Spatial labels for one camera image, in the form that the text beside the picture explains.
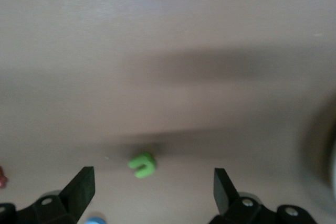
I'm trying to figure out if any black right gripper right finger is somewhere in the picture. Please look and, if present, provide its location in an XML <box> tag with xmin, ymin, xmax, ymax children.
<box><xmin>208</xmin><ymin>167</ymin><xmax>320</xmax><ymax>224</ymax></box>

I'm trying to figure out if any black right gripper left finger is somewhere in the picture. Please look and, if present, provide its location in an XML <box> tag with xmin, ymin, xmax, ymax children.
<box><xmin>0</xmin><ymin>166</ymin><xmax>95</xmax><ymax>224</ymax></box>

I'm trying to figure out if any green foam letter u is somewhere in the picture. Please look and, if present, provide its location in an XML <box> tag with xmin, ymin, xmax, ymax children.
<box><xmin>127</xmin><ymin>152</ymin><xmax>158</xmax><ymax>179</ymax></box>

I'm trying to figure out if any blue foam letter o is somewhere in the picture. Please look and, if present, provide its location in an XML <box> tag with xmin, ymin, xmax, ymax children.
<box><xmin>86</xmin><ymin>216</ymin><xmax>107</xmax><ymax>224</ymax></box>

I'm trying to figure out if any dark red foam letter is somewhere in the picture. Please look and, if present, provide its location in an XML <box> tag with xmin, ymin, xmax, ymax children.
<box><xmin>0</xmin><ymin>165</ymin><xmax>8</xmax><ymax>189</ymax></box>

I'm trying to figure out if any brown table cover sheet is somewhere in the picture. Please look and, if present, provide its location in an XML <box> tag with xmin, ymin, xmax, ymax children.
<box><xmin>0</xmin><ymin>0</ymin><xmax>336</xmax><ymax>224</ymax></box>

